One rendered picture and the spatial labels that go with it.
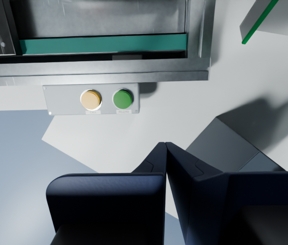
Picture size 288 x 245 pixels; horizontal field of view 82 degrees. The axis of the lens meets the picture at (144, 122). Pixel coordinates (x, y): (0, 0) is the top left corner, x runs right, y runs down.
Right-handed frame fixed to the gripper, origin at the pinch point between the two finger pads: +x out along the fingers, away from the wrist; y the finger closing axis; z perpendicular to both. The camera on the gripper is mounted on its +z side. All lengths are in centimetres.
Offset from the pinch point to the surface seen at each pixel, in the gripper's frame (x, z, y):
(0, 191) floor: 125, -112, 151
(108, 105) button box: 29.3, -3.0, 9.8
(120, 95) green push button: 28.1, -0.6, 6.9
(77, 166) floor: 126, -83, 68
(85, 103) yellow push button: 28.1, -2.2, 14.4
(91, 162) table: 39, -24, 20
